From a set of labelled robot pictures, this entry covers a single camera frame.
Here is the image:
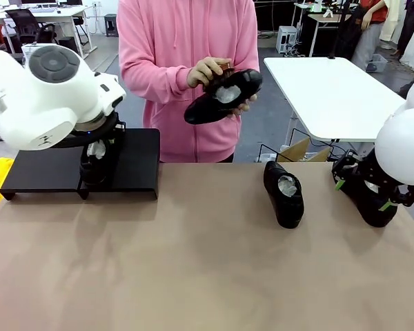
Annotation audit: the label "person's right forearm pink sleeve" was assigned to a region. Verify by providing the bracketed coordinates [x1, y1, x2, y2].
[119, 61, 194, 104]

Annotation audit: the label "white computer case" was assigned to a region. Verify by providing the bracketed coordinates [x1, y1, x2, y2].
[275, 26, 300, 55]

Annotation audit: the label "seated person dark clothes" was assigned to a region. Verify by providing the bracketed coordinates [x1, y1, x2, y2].
[397, 70, 414, 99]

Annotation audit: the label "black office chair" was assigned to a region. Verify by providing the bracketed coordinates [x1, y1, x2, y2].
[5, 8, 58, 46]

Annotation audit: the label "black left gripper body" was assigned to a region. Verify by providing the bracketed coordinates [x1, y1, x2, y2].
[74, 115, 120, 144]

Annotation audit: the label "wooden shoe brush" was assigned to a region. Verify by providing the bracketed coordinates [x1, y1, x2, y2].
[204, 59, 234, 93]

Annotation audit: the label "person torso pink hoodie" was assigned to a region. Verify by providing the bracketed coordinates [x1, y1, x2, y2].
[117, 0, 260, 163]

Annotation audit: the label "brown cardboard box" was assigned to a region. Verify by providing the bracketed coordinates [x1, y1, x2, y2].
[277, 137, 334, 163]

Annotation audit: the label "grey plastic bin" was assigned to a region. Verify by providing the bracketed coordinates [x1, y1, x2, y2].
[366, 53, 389, 73]

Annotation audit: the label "person orange shirt grey trousers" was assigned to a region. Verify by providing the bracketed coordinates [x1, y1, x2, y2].
[351, 0, 390, 72]

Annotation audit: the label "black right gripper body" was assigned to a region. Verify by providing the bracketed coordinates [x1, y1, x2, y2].
[360, 151, 401, 197]

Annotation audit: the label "black computer tower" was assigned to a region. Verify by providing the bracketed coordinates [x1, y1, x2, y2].
[57, 36, 80, 58]

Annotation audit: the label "yellow fabric bag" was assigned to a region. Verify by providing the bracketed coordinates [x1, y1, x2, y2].
[0, 157, 15, 220]

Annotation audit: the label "white table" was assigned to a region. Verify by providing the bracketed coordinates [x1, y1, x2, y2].
[263, 57, 406, 144]

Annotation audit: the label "person's right hand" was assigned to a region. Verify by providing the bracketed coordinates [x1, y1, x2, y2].
[187, 57, 230, 93]

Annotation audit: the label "white air purifier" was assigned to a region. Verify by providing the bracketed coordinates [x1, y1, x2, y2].
[21, 43, 39, 65]

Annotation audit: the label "person's left hand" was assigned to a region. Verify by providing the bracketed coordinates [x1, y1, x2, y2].
[226, 93, 259, 121]

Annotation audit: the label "black metal shoe stand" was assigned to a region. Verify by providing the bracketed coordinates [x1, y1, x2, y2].
[77, 128, 161, 201]
[0, 148, 90, 201]

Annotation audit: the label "white office desk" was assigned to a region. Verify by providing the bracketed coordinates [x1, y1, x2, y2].
[0, 5, 98, 63]

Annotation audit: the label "wooden top desk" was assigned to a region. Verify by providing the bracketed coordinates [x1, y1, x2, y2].
[293, 2, 359, 58]

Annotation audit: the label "black plastic stool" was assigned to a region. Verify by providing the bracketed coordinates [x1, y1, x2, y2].
[104, 13, 120, 38]

